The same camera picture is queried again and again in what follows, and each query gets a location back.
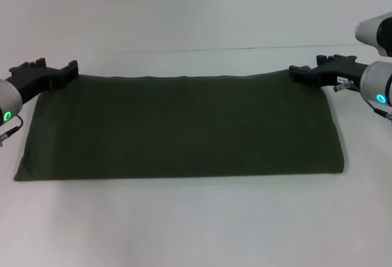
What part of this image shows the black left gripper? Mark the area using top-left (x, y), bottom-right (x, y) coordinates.
top-left (4, 58), bottom-right (80, 105)

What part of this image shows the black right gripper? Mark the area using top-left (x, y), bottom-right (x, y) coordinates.
top-left (288, 53), bottom-right (372, 89)

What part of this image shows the dark green FREE t-shirt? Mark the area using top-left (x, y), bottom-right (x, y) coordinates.
top-left (13, 66), bottom-right (347, 184)

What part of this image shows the right arm cable connector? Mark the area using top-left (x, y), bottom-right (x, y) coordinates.
top-left (333, 82), bottom-right (355, 93)

